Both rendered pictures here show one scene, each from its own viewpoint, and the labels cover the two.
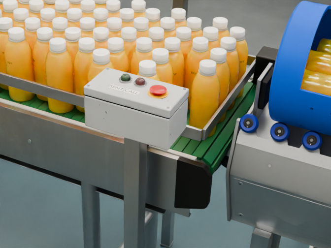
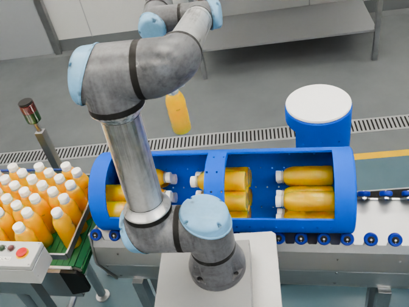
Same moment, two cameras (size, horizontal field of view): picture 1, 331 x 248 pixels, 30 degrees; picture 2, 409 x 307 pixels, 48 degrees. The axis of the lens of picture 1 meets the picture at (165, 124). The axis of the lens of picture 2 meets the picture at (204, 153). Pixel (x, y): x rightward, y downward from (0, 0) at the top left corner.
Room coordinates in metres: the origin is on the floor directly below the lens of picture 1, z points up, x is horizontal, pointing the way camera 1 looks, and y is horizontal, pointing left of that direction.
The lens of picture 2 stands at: (0.01, -0.51, 2.24)
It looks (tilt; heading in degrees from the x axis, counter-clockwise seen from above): 41 degrees down; 353
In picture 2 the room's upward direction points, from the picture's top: 12 degrees counter-clockwise
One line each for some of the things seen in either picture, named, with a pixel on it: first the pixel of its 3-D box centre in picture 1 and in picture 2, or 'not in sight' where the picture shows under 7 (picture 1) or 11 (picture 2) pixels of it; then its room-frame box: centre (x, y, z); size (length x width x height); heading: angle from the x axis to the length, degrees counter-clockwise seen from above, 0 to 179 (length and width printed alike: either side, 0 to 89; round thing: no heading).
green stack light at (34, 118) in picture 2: not in sight; (31, 116); (1.79, -0.03, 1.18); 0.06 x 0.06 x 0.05
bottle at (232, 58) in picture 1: (224, 76); (78, 201); (1.40, -0.15, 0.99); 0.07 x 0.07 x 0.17
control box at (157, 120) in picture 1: (136, 107); (15, 261); (1.12, 0.06, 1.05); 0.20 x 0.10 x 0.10; 67
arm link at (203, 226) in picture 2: not in sight; (204, 226); (0.74, -0.56, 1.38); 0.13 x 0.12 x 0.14; 70
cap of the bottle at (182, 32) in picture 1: (183, 32); (41, 184); (1.44, -0.04, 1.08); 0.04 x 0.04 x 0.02
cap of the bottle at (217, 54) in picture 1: (218, 54); (63, 198); (1.33, -0.12, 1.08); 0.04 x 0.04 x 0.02
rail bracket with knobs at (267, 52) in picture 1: (268, 70); not in sight; (1.51, -0.28, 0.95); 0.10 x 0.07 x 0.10; 157
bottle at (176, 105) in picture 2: not in sight; (177, 110); (1.31, -0.61, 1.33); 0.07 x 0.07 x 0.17
